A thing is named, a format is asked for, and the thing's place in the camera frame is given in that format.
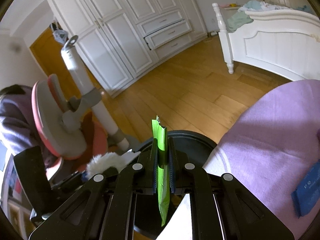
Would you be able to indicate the person in purple top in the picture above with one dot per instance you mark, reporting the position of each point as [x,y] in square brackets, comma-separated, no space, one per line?
[18,129]

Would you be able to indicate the orange wooden door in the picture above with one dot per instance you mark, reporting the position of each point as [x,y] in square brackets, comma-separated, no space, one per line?
[47,53]

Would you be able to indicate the blue packet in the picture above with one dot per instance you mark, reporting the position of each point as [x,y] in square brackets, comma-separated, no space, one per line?
[306,194]

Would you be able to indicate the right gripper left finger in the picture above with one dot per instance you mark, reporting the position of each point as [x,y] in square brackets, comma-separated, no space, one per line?
[111,205]

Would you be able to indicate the white wardrobe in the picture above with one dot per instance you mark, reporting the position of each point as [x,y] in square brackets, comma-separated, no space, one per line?
[121,40]

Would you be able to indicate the white bed frame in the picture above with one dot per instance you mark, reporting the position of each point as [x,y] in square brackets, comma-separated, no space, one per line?
[284,42]

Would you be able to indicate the light blue cloth on bed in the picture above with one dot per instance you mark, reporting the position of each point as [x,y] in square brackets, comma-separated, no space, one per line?
[254,5]

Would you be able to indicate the white grey pole stand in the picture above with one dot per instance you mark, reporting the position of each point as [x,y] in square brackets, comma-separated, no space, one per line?
[91,95]

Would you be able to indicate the green wrapper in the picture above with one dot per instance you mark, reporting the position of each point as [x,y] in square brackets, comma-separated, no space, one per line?
[163,177]

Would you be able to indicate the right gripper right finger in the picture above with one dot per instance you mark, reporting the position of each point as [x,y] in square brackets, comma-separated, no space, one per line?
[221,207]

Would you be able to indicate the purple bed sheet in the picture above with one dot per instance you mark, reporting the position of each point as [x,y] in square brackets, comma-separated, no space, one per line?
[270,149]

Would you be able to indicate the green cloth on bed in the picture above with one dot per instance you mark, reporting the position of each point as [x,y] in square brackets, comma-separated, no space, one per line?
[237,20]

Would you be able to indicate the white fluffy item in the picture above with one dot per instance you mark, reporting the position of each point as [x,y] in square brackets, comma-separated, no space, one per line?
[100,163]

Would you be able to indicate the pink grey desk chair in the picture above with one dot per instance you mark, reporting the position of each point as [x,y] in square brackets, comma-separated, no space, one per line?
[66,127]

